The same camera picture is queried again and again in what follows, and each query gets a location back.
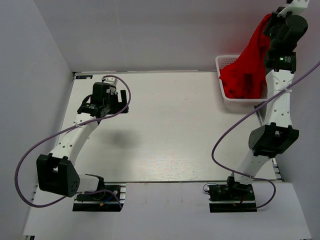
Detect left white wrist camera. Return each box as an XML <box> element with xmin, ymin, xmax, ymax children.
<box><xmin>101</xmin><ymin>77</ymin><xmax>118</xmax><ymax>92</ymax></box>

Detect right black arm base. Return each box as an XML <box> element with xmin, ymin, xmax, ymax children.
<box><xmin>203</xmin><ymin>176</ymin><xmax>257</xmax><ymax>213</ymax></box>

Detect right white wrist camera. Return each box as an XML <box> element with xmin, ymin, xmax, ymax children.
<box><xmin>277</xmin><ymin>0</ymin><xmax>309</xmax><ymax>17</ymax></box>

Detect red t shirt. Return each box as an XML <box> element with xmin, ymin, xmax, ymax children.
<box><xmin>220</xmin><ymin>13</ymin><xmax>271</xmax><ymax>99</ymax></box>

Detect red t shirts pile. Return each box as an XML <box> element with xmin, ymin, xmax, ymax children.
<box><xmin>223</xmin><ymin>85</ymin><xmax>242</xmax><ymax>99</ymax></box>

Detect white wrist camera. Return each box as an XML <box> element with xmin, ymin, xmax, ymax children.
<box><xmin>277</xmin><ymin>0</ymin><xmax>309</xmax><ymax>17</ymax></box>
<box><xmin>101</xmin><ymin>77</ymin><xmax>118</xmax><ymax>92</ymax></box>

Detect white plastic basket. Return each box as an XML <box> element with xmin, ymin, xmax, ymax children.
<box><xmin>215</xmin><ymin>55</ymin><xmax>267</xmax><ymax>113</ymax></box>

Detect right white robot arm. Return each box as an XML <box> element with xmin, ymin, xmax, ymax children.
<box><xmin>225</xmin><ymin>7</ymin><xmax>308</xmax><ymax>200</ymax></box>

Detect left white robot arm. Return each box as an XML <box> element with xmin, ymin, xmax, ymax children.
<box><xmin>36</xmin><ymin>77</ymin><xmax>129</xmax><ymax>200</ymax></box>

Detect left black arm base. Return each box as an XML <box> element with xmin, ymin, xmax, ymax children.
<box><xmin>72</xmin><ymin>182</ymin><xmax>126</xmax><ymax>212</ymax></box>

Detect blue table label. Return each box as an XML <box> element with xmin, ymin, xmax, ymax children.
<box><xmin>75</xmin><ymin>75</ymin><xmax>93</xmax><ymax>80</ymax></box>

